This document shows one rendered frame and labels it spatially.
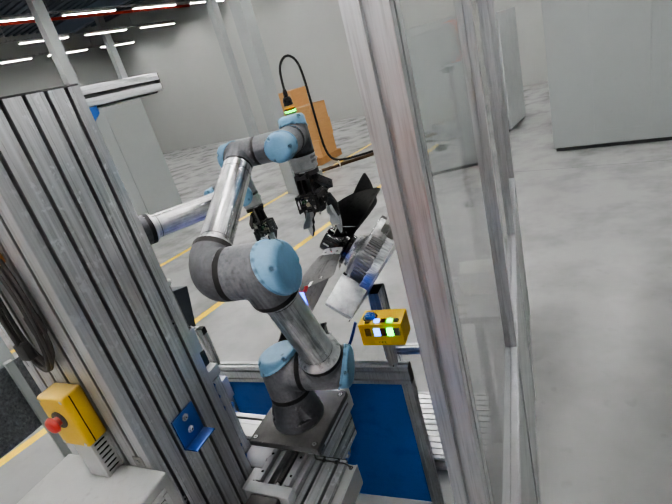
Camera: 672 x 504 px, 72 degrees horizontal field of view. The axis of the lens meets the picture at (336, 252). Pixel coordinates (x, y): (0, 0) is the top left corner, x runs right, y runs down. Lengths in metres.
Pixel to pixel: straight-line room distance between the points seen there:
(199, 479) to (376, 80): 1.11
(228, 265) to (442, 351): 0.54
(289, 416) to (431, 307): 0.91
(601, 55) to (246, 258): 6.31
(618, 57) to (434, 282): 6.52
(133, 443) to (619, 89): 6.58
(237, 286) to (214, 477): 0.60
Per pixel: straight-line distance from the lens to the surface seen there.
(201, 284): 0.99
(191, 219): 1.57
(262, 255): 0.91
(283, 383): 1.29
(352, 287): 2.05
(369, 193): 1.92
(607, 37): 6.91
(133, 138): 8.32
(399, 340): 1.67
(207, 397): 1.32
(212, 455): 1.35
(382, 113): 0.42
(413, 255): 0.46
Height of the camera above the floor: 1.94
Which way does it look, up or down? 22 degrees down
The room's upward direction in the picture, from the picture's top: 16 degrees counter-clockwise
